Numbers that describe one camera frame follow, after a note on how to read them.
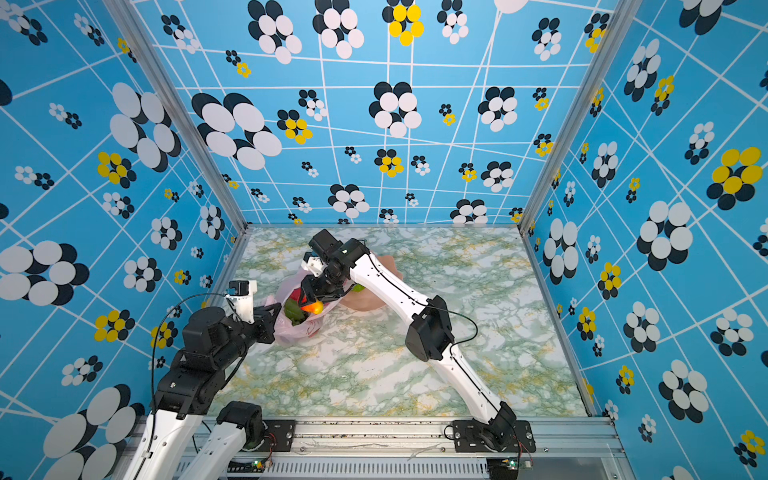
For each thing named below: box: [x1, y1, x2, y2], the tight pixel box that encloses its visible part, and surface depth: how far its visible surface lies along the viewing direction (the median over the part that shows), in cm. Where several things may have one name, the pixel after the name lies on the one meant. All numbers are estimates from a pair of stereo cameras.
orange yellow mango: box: [300, 300, 325, 315], surface depth 80 cm
